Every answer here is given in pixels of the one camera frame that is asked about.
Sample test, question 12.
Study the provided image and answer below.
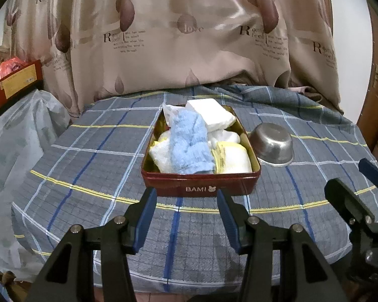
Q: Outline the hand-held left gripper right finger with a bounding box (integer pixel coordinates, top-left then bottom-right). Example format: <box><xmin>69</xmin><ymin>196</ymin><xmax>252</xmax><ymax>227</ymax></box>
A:
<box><xmin>216</xmin><ymin>189</ymin><xmax>349</xmax><ymax>302</ymax></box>

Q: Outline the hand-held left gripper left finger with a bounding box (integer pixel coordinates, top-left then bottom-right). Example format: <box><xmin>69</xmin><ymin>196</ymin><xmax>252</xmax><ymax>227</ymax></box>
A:
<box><xmin>27</xmin><ymin>187</ymin><xmax>158</xmax><ymax>302</ymax></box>

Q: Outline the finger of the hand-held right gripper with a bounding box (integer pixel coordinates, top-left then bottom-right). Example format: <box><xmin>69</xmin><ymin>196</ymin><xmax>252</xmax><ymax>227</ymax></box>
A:
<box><xmin>358</xmin><ymin>158</ymin><xmax>378</xmax><ymax>196</ymax></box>
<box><xmin>324</xmin><ymin>178</ymin><xmax>376</xmax><ymax>226</ymax></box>

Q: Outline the red and gold tin box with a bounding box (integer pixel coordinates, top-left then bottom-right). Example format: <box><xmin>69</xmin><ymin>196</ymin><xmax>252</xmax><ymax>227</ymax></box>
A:
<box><xmin>141</xmin><ymin>105</ymin><xmax>261</xmax><ymax>198</ymax></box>

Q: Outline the cream coloured cloth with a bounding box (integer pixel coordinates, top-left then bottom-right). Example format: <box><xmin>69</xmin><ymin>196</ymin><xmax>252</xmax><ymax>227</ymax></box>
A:
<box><xmin>212</xmin><ymin>141</ymin><xmax>252</xmax><ymax>174</ymax></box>

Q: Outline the white garment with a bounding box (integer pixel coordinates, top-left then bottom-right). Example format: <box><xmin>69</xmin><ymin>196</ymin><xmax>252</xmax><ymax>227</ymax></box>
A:
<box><xmin>149</xmin><ymin>132</ymin><xmax>174</xmax><ymax>173</ymax></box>

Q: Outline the light blue towel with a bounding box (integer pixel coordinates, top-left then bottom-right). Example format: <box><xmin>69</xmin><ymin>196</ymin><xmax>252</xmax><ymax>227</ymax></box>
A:
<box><xmin>169</xmin><ymin>110</ymin><xmax>215</xmax><ymax>174</ymax></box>

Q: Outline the steel bowl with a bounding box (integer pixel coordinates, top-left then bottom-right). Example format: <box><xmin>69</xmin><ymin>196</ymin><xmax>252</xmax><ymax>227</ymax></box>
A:
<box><xmin>249</xmin><ymin>123</ymin><xmax>294</xmax><ymax>166</ymax></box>

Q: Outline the white fluffy towel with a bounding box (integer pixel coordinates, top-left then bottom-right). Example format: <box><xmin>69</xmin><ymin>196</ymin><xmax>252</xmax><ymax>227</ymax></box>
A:
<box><xmin>186</xmin><ymin>98</ymin><xmax>237</xmax><ymax>132</ymax></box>

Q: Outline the grey plaid bed sheet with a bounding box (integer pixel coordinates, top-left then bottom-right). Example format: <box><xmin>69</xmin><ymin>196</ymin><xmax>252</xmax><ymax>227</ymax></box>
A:
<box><xmin>11</xmin><ymin>83</ymin><xmax>378</xmax><ymax>293</ymax></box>

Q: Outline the pinkish beige cloth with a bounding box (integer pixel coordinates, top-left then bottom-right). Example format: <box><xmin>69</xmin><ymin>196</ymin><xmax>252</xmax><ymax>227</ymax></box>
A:
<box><xmin>288</xmin><ymin>85</ymin><xmax>322</xmax><ymax>101</ymax></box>

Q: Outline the translucent white plastic bag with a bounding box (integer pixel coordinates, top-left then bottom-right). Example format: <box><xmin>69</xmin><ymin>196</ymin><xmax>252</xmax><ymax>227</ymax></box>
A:
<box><xmin>0</xmin><ymin>90</ymin><xmax>71</xmax><ymax>282</ymax></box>

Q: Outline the beige printed curtain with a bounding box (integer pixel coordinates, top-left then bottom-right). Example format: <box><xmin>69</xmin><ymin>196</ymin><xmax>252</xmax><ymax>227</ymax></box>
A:
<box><xmin>0</xmin><ymin>0</ymin><xmax>342</xmax><ymax>117</ymax></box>

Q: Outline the orange cardboard box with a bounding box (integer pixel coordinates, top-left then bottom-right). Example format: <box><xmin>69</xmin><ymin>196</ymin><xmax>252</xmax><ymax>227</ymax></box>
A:
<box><xmin>0</xmin><ymin>60</ymin><xmax>45</xmax><ymax>107</ymax></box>

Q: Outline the pink plastic bag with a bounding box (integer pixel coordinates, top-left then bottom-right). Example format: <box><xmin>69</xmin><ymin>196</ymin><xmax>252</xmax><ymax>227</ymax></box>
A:
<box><xmin>0</xmin><ymin>57</ymin><xmax>24</xmax><ymax>81</ymax></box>

